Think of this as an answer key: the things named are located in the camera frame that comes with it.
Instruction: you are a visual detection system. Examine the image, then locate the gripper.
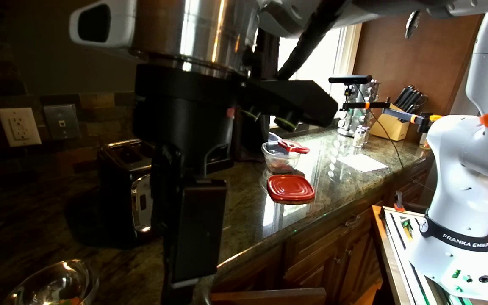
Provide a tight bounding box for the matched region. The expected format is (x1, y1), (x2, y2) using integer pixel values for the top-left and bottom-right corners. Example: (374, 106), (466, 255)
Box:
(132, 64), (245, 305)

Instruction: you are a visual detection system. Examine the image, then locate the black and chrome toaster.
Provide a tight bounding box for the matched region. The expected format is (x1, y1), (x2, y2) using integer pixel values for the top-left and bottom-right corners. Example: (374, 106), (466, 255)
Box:
(97, 139), (156, 247)

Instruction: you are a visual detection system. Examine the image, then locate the metal bowl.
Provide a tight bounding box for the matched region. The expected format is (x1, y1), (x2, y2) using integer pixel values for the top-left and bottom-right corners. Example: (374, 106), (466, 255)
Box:
(2, 258), (100, 305)

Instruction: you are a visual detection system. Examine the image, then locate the black coffee maker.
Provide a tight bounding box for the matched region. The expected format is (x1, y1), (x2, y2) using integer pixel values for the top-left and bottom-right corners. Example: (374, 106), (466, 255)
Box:
(231, 29), (281, 162)

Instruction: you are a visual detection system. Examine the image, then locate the wooden cabinet door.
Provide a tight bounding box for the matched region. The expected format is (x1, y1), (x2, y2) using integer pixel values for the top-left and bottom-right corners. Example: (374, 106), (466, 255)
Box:
(283, 231), (383, 305)
(209, 287), (327, 305)

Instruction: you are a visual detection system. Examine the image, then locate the container with red lid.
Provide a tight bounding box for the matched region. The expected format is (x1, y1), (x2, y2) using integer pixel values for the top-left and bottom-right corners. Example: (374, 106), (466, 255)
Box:
(266, 174), (316, 205)

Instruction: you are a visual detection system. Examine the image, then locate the clear plastic container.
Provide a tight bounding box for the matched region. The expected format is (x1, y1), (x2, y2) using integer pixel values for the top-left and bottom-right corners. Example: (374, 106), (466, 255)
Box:
(261, 141), (302, 174)

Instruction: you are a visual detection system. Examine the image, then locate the wooden drawer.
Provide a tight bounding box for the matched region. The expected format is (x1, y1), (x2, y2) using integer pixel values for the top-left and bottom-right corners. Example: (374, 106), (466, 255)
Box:
(286, 205), (375, 257)

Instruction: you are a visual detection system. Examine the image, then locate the white paper sheet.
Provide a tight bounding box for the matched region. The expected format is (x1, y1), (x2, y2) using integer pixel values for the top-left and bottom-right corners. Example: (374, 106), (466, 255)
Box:
(337, 153), (390, 173)

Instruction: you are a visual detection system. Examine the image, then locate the glass shaker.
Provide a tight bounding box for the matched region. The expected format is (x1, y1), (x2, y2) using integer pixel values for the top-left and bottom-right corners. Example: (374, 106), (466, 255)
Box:
(352, 125), (371, 148)

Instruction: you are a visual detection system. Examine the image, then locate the chrome spice rack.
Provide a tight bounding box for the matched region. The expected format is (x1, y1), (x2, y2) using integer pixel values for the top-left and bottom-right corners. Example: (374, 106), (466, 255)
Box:
(337, 80), (381, 137)

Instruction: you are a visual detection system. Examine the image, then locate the window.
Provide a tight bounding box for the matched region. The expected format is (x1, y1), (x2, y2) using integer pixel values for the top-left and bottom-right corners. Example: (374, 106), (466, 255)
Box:
(269, 23), (362, 128)

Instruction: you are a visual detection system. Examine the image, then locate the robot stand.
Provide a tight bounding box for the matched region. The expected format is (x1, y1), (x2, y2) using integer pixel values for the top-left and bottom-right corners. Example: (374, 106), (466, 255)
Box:
(371, 205), (488, 305)

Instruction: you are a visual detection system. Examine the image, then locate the wooden knife block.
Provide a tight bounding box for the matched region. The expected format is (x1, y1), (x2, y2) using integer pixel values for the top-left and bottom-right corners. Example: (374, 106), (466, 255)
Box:
(369, 85), (429, 141)

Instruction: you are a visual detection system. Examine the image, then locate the white wall socket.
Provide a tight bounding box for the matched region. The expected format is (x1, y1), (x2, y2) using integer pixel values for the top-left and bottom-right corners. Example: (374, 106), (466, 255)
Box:
(0, 107), (42, 148)

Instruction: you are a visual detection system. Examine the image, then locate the camera on mount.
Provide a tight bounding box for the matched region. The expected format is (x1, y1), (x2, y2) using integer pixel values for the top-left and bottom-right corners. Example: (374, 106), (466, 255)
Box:
(328, 74), (443, 134)

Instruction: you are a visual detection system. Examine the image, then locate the black cable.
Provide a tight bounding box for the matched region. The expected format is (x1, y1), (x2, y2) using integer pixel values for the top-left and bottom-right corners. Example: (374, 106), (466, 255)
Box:
(367, 106), (406, 171)

